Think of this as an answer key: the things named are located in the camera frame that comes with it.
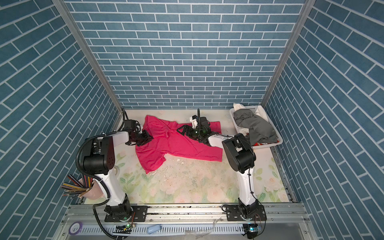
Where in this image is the white slotted cable duct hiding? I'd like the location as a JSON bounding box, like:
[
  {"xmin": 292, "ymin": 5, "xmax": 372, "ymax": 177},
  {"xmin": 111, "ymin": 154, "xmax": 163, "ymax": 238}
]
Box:
[{"xmin": 69, "ymin": 224, "xmax": 245, "ymax": 237}]

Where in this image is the left green circuit board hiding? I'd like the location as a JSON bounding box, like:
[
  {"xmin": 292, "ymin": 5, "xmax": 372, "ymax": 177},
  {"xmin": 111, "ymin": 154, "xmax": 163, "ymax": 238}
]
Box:
[{"xmin": 113, "ymin": 224, "xmax": 133, "ymax": 235}]

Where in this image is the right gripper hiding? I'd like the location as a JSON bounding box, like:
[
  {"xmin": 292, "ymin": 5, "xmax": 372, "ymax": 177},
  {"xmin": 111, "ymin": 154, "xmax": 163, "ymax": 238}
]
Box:
[{"xmin": 177, "ymin": 124, "xmax": 205, "ymax": 141}]

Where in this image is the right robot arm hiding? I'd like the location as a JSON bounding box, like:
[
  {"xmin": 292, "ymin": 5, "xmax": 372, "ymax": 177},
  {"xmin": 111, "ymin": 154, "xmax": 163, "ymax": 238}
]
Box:
[{"xmin": 177, "ymin": 115, "xmax": 267, "ymax": 222}]

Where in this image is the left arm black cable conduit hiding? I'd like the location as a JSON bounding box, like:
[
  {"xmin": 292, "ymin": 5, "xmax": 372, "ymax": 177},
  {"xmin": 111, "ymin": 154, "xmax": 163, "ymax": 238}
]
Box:
[{"xmin": 74, "ymin": 109, "xmax": 130, "ymax": 240}]

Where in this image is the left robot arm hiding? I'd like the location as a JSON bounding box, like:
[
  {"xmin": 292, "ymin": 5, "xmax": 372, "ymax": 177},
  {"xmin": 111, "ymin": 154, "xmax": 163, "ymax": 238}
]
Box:
[{"xmin": 75, "ymin": 120, "xmax": 153, "ymax": 222}]

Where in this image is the grey t shirt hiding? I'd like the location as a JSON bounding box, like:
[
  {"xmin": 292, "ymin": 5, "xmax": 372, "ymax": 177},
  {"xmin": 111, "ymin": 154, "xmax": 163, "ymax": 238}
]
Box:
[{"xmin": 234, "ymin": 109, "xmax": 278, "ymax": 146}]

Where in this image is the aluminium mounting rail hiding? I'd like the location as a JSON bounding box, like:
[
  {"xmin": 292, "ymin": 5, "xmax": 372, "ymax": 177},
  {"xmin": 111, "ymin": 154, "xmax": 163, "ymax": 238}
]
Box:
[{"xmin": 62, "ymin": 203, "xmax": 310, "ymax": 225}]

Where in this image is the bundle of coloured pencils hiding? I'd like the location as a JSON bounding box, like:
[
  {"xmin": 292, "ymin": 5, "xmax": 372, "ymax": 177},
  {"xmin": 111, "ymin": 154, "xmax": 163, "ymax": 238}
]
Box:
[{"xmin": 61, "ymin": 175, "xmax": 93, "ymax": 198}]

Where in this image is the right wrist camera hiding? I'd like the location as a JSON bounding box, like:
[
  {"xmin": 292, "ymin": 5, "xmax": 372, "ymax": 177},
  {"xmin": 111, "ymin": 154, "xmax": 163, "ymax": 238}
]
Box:
[{"xmin": 190, "ymin": 115, "xmax": 199, "ymax": 129}]

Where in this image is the right green circuit board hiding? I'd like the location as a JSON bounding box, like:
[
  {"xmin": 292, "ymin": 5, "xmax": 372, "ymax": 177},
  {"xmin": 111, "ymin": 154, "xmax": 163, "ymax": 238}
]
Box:
[{"xmin": 242, "ymin": 224, "xmax": 260, "ymax": 240}]

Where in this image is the green circuit board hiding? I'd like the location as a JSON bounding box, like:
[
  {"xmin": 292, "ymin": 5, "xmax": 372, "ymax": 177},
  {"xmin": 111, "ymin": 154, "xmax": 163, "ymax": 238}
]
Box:
[
  {"xmin": 242, "ymin": 224, "xmax": 260, "ymax": 240},
  {"xmin": 113, "ymin": 224, "xmax": 133, "ymax": 235}
]

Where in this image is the white plastic laundry basket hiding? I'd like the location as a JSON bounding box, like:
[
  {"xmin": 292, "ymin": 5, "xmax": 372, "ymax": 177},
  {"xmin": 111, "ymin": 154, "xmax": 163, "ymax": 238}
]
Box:
[{"xmin": 230, "ymin": 103, "xmax": 283, "ymax": 149}]

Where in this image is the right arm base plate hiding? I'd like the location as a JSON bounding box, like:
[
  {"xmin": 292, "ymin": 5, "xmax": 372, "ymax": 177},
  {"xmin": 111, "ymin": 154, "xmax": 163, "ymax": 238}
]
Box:
[{"xmin": 221, "ymin": 204, "xmax": 267, "ymax": 222}]

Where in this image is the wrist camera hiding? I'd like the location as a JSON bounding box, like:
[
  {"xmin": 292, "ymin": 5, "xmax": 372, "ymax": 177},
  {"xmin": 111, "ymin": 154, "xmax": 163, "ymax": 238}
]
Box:
[
  {"xmin": 123, "ymin": 120, "xmax": 141, "ymax": 133},
  {"xmin": 190, "ymin": 115, "xmax": 199, "ymax": 129}
]

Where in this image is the red t shirt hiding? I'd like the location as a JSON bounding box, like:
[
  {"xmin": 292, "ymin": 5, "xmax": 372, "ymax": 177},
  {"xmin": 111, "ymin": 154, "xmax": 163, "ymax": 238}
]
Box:
[{"xmin": 253, "ymin": 143, "xmax": 270, "ymax": 147}]

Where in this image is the purple tape roll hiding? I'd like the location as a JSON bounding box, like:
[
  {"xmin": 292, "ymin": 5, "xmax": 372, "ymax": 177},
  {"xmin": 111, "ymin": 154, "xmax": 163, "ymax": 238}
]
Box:
[{"xmin": 68, "ymin": 222, "xmax": 83, "ymax": 236}]

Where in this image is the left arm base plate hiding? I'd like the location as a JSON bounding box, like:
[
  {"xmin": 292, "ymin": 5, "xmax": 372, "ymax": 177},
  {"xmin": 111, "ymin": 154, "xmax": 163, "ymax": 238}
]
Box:
[{"xmin": 105, "ymin": 205, "xmax": 148, "ymax": 223}]

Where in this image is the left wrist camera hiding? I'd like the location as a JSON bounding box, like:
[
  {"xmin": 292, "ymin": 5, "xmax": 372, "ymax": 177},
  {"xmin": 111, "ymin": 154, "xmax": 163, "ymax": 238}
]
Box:
[{"xmin": 123, "ymin": 120, "xmax": 141, "ymax": 133}]

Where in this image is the pink t shirt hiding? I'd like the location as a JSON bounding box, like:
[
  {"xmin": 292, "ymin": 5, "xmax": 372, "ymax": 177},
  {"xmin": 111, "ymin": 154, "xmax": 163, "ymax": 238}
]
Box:
[{"xmin": 136, "ymin": 115, "xmax": 223, "ymax": 174}]

